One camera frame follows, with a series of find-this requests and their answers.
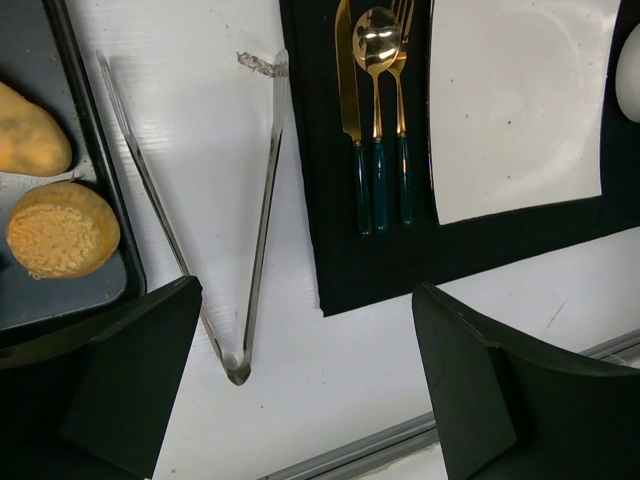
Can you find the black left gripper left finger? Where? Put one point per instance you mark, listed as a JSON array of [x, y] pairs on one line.
[[90, 397]]

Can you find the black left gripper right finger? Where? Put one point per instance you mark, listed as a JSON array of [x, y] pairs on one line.
[[510, 406]]

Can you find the small round bread bun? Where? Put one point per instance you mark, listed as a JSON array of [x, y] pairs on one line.
[[62, 230]]

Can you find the oblong bread roll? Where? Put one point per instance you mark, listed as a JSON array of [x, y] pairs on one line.
[[27, 132]]

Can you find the black placemat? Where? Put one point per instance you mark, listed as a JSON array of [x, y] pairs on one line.
[[353, 271]]

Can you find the white square plate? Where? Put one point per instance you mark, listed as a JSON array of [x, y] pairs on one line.
[[515, 103]]

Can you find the dark baking tray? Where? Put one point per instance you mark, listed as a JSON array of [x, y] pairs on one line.
[[43, 74]]

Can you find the white cup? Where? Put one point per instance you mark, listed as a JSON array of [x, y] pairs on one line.
[[627, 77]]

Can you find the aluminium table edge rail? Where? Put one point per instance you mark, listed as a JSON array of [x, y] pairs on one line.
[[420, 433]]

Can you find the gold knife green handle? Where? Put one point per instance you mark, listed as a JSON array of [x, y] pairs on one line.
[[350, 115]]

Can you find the gold spoon green handle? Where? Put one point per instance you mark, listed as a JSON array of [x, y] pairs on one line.
[[375, 46]]

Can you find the gold fork green handle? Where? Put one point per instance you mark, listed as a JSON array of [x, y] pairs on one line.
[[403, 12]]

